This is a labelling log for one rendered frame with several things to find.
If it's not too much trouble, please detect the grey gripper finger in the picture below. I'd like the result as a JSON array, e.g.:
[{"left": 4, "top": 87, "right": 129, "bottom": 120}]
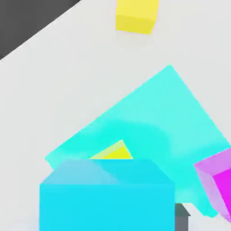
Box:
[{"left": 174, "top": 203, "right": 191, "bottom": 231}]

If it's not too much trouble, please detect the small magenta cube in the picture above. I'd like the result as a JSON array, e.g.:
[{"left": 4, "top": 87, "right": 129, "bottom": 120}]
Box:
[{"left": 193, "top": 147, "right": 231, "bottom": 223}]

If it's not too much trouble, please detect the small yellow cube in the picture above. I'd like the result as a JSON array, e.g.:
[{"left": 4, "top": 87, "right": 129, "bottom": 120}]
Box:
[{"left": 88, "top": 139, "right": 134, "bottom": 160}]

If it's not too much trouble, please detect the small blue cube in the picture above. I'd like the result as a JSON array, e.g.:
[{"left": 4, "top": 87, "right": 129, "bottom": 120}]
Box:
[{"left": 39, "top": 158, "right": 176, "bottom": 231}]

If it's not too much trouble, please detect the large turquoise box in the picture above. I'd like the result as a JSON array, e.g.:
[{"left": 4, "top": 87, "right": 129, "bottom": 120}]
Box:
[{"left": 44, "top": 64, "right": 231, "bottom": 218}]

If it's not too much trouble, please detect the large yellow box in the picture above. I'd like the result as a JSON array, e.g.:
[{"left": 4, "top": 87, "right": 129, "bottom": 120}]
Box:
[{"left": 115, "top": 0, "right": 160, "bottom": 35}]

